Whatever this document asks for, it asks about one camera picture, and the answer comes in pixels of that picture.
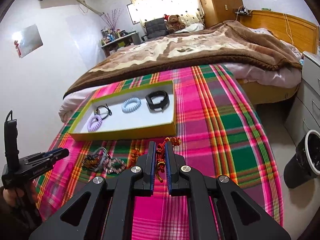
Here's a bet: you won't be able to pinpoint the cluttered desk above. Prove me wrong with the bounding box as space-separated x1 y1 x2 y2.
101 31 142 57

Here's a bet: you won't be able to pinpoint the wall poster calendar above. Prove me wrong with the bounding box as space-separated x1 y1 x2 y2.
12 24 43 58

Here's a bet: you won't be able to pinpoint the light blue spiral hair tie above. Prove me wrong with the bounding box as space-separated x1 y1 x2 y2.
121 97 142 113

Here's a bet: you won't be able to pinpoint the black cord bead necklace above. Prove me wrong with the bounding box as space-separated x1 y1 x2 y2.
94 103 113 120

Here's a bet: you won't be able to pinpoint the grey cord bracelet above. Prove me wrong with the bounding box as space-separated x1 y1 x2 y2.
89 146 109 173

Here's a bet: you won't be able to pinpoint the person left hand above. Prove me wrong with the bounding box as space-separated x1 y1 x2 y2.
2 181 38 207

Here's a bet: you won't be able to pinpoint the red gold knotted bracelet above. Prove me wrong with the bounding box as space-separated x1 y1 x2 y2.
155 136 182 183

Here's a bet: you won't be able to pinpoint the white nightstand drawers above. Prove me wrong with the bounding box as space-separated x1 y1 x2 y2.
284 51 320 145

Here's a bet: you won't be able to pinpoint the dried branch vase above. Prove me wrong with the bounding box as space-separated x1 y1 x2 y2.
101 8 123 33

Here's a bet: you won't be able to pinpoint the yellow-green shallow box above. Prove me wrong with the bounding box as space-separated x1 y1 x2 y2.
69 80 177 141

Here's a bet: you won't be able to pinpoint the pink plaid cloth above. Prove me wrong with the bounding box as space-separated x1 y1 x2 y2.
36 63 284 224

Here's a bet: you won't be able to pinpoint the wooden headboard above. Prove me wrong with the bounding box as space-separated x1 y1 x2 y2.
239 10 319 54

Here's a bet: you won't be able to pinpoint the dark grey chair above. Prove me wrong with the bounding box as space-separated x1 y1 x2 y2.
141 18 169 42

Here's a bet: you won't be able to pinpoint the brown fleece blanket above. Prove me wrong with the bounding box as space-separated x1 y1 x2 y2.
65 20 302 95

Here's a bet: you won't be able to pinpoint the teddy bear santa hat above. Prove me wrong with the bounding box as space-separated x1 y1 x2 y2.
164 15 185 34

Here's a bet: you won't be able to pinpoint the black trash bin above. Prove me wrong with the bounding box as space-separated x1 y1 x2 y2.
284 130 319 189

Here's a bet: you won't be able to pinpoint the purple spiral hair tie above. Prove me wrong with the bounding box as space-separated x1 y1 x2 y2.
87 114 103 133

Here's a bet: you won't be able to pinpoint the black smart band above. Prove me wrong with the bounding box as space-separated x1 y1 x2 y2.
145 90 170 112

